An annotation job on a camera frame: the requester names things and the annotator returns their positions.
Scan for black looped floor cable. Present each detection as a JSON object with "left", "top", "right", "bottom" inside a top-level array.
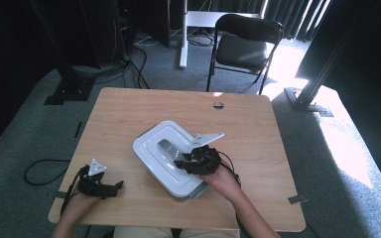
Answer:
[{"left": 23, "top": 159, "right": 72, "bottom": 186}]

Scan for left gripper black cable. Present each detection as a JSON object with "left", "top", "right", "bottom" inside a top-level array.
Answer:
[{"left": 59, "top": 165, "right": 90, "bottom": 216}]

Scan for person's beige trousers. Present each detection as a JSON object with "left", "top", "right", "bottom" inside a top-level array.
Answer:
[{"left": 112, "top": 225, "right": 241, "bottom": 238}]

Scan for person's left hand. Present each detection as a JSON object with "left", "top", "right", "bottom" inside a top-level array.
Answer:
[{"left": 63, "top": 192, "right": 102, "bottom": 219}]

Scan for black metal stand flat base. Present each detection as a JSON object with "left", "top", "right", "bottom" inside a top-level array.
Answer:
[{"left": 29, "top": 0, "right": 97, "bottom": 106}]

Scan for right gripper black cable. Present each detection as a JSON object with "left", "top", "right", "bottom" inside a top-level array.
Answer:
[{"left": 217, "top": 150, "right": 243, "bottom": 187}]

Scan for dark pleated curtain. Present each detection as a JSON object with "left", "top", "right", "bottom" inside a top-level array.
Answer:
[{"left": 207, "top": 0, "right": 331, "bottom": 42}]

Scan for dark cabinet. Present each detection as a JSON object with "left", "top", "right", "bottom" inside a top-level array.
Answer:
[{"left": 78, "top": 0, "right": 172, "bottom": 68}]

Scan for black folding chair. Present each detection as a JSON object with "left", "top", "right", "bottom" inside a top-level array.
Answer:
[{"left": 205, "top": 13, "right": 285, "bottom": 96}]

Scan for person's right hand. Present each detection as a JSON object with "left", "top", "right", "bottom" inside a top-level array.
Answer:
[{"left": 199, "top": 163, "right": 242, "bottom": 202}]

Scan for white box lid grey handle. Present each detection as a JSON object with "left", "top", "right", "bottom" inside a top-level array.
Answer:
[{"left": 132, "top": 119, "right": 212, "bottom": 198}]

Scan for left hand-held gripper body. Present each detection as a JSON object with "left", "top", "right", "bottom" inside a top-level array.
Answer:
[{"left": 77, "top": 159, "right": 117, "bottom": 200}]

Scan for grey cable bundle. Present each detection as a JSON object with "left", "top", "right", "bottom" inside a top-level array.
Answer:
[{"left": 71, "top": 60, "right": 127, "bottom": 84}]

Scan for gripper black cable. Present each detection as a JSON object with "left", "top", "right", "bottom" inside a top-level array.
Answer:
[
  {"left": 59, "top": 165, "right": 90, "bottom": 216},
  {"left": 217, "top": 150, "right": 243, "bottom": 187}
]

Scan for grey transparent storage box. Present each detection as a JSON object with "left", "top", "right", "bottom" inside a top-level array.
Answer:
[{"left": 188, "top": 180, "right": 210, "bottom": 199}]

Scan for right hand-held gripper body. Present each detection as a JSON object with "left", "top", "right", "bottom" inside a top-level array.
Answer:
[{"left": 185, "top": 132, "right": 225, "bottom": 176}]

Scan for black metal stand slanted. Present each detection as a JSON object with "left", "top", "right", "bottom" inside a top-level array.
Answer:
[{"left": 283, "top": 0, "right": 361, "bottom": 118}]

